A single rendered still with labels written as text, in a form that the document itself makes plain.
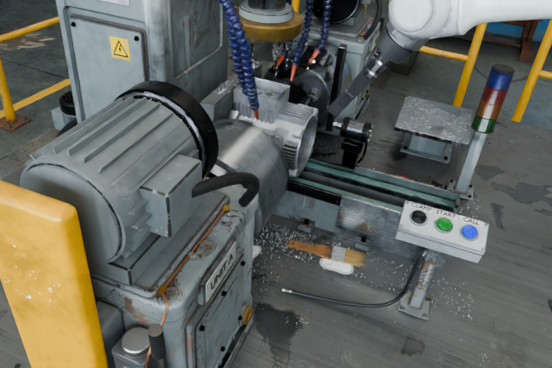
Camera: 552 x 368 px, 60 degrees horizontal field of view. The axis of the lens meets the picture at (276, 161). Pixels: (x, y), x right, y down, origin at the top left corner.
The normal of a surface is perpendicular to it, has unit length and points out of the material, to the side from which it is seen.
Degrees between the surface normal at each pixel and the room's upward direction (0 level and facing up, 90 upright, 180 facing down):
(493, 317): 0
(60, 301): 90
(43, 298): 90
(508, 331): 0
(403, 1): 90
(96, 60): 90
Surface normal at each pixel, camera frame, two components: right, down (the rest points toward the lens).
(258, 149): 0.60, -0.52
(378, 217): -0.36, 0.50
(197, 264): 0.07, -0.83
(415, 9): -0.62, 0.37
